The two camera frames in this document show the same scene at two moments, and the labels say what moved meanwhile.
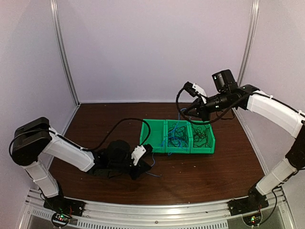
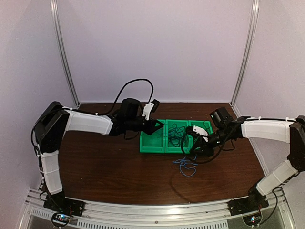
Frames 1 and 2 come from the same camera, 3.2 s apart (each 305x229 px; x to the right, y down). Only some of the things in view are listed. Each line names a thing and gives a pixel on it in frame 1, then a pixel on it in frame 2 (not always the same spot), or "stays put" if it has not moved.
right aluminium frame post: (253, 27) stays put
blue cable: (177, 137) -> (187, 167)
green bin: (157, 137) stays put
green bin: (177, 136) stays put
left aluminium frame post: (55, 14) stays put
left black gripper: (140, 170) -> (151, 129)
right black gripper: (202, 111) -> (204, 149)
